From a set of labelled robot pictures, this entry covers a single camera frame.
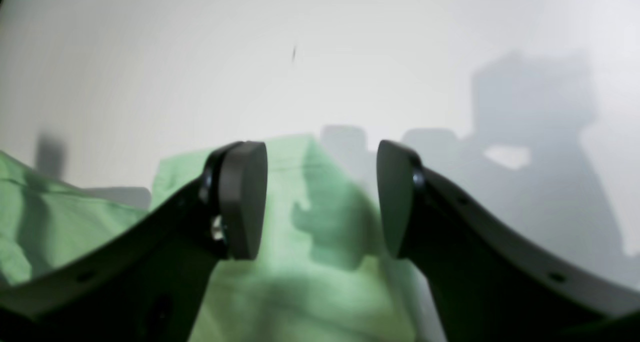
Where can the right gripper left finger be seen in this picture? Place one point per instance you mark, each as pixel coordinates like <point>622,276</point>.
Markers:
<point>148,284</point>

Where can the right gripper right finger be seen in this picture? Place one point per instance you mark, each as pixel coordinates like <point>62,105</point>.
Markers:
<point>488,282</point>

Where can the light green T-shirt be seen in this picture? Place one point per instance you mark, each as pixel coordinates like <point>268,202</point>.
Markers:
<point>321,273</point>

